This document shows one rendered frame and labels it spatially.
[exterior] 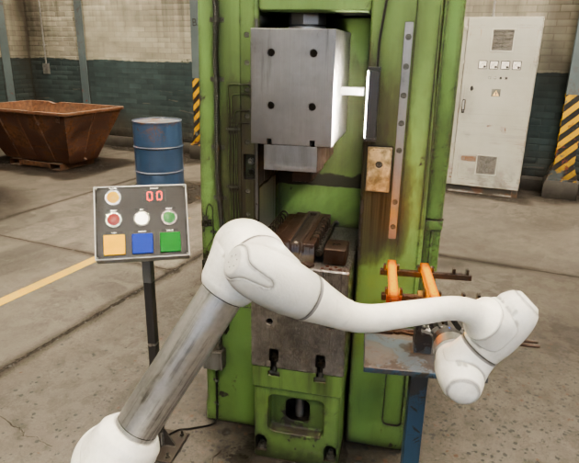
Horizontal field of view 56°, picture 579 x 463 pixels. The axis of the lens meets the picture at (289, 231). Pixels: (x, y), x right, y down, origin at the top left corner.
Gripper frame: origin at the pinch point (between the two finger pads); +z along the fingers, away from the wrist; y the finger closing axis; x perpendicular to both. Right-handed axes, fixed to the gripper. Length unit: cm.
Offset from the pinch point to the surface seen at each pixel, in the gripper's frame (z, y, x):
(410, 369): 8.7, -5.1, -26.1
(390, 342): 25.9, -10.6, -26.1
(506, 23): 538, 141, 106
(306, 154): 46, -44, 37
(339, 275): 38.0, -29.9, -6.5
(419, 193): 56, -1, 22
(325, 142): 45, -37, 41
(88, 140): 597, -401, -55
